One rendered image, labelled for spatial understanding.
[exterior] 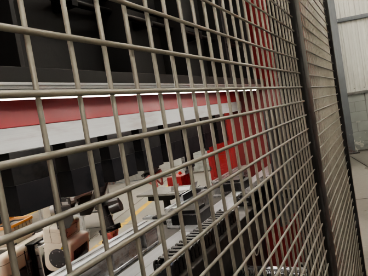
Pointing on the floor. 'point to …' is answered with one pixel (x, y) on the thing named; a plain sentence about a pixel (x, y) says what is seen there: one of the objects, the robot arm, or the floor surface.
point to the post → (308, 134)
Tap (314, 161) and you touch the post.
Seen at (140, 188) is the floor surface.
